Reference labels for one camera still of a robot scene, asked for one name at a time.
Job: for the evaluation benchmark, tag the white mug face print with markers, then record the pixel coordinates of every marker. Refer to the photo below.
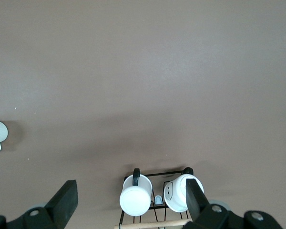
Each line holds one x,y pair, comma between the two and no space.
176,193

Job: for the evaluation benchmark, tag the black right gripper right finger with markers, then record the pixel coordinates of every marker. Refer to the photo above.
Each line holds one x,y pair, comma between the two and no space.
195,198

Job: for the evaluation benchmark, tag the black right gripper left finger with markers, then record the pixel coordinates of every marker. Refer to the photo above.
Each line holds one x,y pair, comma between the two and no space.
64,202

